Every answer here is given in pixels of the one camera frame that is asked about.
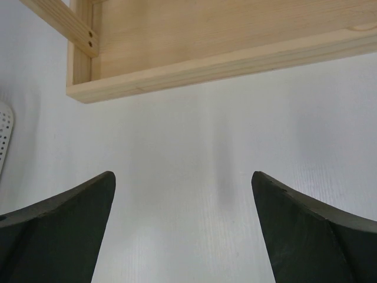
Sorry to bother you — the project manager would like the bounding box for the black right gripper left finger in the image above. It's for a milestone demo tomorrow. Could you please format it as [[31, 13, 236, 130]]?
[[1, 171, 115, 282]]

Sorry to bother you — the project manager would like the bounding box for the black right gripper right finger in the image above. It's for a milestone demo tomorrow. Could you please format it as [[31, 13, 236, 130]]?
[[251, 172, 376, 282]]

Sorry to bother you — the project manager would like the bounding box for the white perforated laundry basket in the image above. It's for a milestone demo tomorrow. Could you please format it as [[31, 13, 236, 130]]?
[[0, 101, 14, 172]]

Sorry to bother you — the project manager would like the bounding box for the wooden clothes rack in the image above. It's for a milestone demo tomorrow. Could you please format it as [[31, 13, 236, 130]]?
[[24, 1, 376, 103]]

